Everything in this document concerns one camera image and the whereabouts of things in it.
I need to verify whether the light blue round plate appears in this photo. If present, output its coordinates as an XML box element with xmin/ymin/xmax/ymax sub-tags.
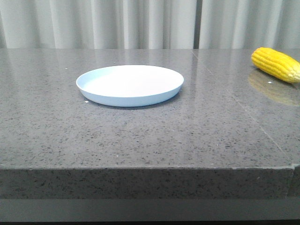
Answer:
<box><xmin>76</xmin><ymin>65</ymin><xmax>184</xmax><ymax>107</ymax></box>

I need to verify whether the yellow corn cob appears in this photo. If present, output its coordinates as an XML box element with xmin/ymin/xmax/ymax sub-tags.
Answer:
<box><xmin>251</xmin><ymin>47</ymin><xmax>300</xmax><ymax>83</ymax></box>

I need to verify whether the grey curtain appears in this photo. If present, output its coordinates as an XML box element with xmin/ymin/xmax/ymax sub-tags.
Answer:
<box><xmin>0</xmin><ymin>0</ymin><xmax>300</xmax><ymax>49</ymax></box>

